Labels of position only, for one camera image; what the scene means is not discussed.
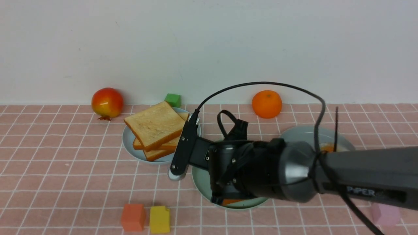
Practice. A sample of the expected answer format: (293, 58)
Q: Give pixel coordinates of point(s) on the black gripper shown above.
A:
(228, 158)

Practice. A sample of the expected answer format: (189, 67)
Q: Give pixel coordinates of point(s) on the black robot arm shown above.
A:
(293, 171)

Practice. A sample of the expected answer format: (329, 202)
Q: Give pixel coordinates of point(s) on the green centre plate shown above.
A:
(200, 182)

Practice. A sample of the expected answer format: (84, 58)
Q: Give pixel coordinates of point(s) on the orange fruit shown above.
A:
(267, 104)

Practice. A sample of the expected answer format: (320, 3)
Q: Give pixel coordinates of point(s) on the green cube block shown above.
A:
(174, 100)

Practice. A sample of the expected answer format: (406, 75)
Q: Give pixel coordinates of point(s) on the yellow block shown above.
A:
(159, 222)

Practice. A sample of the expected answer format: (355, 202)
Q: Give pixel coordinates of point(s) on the fried egg right rear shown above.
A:
(330, 147)

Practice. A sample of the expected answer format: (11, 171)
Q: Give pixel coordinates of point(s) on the blue plate with bread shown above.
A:
(128, 138)

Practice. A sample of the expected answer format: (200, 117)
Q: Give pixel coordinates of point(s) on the orange block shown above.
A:
(133, 217)

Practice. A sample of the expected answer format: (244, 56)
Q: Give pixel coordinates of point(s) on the blue plate with eggs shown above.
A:
(306, 134)

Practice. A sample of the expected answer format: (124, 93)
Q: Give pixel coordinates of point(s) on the red yellow pomegranate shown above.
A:
(107, 103)

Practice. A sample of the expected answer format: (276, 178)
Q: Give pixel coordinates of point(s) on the pink block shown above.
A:
(385, 215)

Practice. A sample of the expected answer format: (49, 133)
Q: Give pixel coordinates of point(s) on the pink checkered tablecloth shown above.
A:
(64, 172)

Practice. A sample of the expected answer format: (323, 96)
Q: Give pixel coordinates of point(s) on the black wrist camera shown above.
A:
(188, 137)

